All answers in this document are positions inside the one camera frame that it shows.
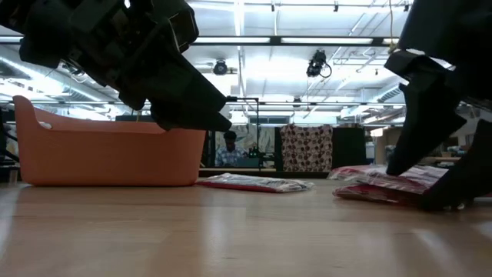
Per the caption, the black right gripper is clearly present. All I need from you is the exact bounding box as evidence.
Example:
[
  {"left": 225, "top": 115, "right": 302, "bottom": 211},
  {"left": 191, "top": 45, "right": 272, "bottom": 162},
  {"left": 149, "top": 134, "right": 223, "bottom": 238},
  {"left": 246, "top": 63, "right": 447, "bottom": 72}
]
[{"left": 384, "top": 0, "right": 492, "bottom": 177}]

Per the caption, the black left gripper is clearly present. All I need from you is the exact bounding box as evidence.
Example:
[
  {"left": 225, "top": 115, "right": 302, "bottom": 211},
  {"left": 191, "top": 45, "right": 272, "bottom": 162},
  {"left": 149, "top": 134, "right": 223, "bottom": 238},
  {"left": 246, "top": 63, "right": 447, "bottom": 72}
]
[{"left": 18, "top": 0, "right": 228, "bottom": 113}]

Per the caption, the person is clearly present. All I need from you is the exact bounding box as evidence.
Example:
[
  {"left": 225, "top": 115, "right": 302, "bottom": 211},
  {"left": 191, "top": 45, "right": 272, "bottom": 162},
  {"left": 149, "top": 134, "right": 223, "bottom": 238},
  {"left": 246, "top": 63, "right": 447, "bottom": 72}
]
[{"left": 214, "top": 130, "right": 248, "bottom": 169}]

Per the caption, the black panel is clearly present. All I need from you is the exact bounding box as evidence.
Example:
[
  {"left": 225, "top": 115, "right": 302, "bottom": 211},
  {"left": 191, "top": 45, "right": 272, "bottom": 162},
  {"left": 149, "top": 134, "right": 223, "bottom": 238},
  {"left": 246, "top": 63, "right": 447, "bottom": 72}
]
[{"left": 332, "top": 126, "right": 367, "bottom": 172}]

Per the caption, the orange plastic basket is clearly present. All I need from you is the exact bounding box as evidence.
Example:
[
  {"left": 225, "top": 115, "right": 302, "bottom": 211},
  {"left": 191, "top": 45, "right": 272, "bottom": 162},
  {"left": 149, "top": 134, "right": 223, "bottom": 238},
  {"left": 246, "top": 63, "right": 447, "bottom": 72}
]
[{"left": 12, "top": 95, "right": 208, "bottom": 188}]

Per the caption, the circle-patterned cloth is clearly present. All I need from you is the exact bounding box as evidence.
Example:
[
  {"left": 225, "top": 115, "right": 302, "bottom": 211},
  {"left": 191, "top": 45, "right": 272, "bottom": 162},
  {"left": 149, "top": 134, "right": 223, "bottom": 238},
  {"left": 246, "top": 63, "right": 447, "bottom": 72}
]
[{"left": 279, "top": 124, "right": 334, "bottom": 173}]

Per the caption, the round black overhead camera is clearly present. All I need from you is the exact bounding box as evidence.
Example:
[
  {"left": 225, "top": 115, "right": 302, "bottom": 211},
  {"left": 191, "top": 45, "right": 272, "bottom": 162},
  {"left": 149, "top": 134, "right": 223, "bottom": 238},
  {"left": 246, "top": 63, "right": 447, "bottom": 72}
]
[{"left": 212, "top": 59, "right": 229, "bottom": 77}]

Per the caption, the black stand frame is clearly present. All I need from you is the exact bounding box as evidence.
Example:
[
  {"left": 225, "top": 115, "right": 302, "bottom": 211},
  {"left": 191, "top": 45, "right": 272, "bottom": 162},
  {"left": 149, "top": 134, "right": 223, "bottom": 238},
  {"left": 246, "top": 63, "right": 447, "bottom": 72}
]
[{"left": 225, "top": 95, "right": 261, "bottom": 171}]

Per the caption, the black camera with cable loop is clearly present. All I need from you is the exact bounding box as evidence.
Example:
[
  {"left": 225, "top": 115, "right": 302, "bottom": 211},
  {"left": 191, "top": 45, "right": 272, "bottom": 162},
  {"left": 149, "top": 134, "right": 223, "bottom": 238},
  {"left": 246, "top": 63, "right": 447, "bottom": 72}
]
[{"left": 305, "top": 48, "right": 333, "bottom": 79}]

